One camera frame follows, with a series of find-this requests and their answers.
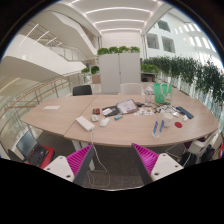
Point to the dark blue keyboard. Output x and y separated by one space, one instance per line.
185 112

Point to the small blue-green stick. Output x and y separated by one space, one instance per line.
118 117

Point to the white swivel chair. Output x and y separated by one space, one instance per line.
200 146

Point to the white cabinet with plants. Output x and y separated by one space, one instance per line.
118 73

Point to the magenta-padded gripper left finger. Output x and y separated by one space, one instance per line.
78 160

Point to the white paper sheet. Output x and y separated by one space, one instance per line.
52 107

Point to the open black laptop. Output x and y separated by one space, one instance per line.
28 145

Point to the white power strip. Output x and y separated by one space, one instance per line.
85 123

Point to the clear shaker bottle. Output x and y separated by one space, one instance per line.
148 96

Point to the white computer mouse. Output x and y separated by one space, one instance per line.
104 122

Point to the black chair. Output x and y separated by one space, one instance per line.
82 90

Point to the green plant hedge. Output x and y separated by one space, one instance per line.
186 73

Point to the small red and black item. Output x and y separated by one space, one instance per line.
96 111

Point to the green tote bag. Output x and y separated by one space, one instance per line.
162 94

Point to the colourful sticker sheet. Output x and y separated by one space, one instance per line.
144 111

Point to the flat round red coaster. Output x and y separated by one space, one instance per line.
178 125

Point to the small white charger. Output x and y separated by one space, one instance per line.
95 117

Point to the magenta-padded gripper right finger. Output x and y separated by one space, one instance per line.
148 159

